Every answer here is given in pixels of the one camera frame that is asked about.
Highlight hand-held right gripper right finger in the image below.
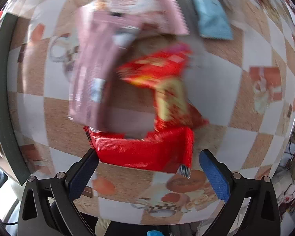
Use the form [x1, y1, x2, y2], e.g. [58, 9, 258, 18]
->
[199, 149, 281, 236]

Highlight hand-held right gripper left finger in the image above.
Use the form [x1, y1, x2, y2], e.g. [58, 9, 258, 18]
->
[18, 148, 100, 236]

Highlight plain red snack packet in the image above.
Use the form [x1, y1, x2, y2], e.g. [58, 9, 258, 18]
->
[84, 125, 195, 178]

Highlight dark grey storage bin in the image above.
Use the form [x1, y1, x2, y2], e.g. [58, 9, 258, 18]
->
[0, 13, 31, 186]

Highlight checkered printed tablecloth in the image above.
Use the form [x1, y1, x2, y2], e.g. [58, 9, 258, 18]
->
[5, 0, 295, 227]

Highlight person's beige trousers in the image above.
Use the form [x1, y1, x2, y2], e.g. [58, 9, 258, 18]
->
[95, 218, 112, 236]

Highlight large pink snack packet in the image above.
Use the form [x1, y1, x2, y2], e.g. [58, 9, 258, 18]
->
[67, 4, 140, 131]

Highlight red and yellow snack packet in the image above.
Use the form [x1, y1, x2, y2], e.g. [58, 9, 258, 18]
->
[117, 43, 210, 134]

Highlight light blue snack packet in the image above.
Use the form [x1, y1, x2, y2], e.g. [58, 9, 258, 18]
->
[186, 0, 234, 40]

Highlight pink and white snack packet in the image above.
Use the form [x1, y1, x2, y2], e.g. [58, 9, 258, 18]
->
[87, 0, 190, 36]

